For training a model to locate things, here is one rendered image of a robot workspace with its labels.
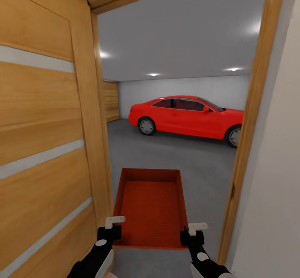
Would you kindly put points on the car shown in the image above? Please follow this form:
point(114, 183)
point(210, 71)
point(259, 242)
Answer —
point(189, 115)

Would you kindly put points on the storage box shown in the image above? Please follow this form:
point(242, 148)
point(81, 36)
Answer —
point(153, 204)

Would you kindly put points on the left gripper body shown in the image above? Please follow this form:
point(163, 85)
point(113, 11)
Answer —
point(115, 232)

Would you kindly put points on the garage door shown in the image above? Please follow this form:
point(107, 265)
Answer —
point(111, 100)

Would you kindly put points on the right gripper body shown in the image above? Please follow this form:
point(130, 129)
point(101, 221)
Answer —
point(186, 239)

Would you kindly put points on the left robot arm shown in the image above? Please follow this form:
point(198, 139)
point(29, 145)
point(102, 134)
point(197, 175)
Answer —
point(96, 263)

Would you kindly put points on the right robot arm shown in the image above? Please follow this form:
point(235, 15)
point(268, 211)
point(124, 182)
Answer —
point(202, 266)

